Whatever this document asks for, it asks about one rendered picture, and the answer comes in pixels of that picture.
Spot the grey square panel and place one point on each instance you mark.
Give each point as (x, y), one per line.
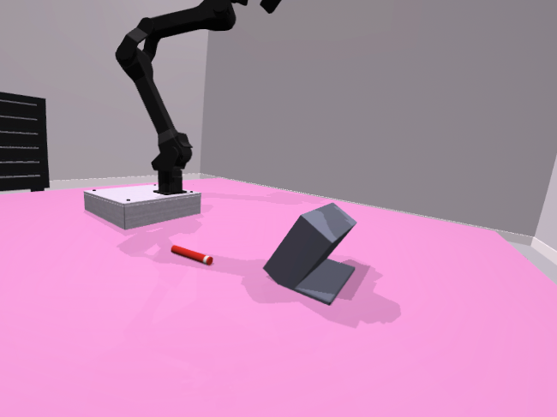
(300, 262)

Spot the red peg with white band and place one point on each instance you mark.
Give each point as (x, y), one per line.
(204, 259)

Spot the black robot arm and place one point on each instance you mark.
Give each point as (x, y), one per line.
(175, 149)

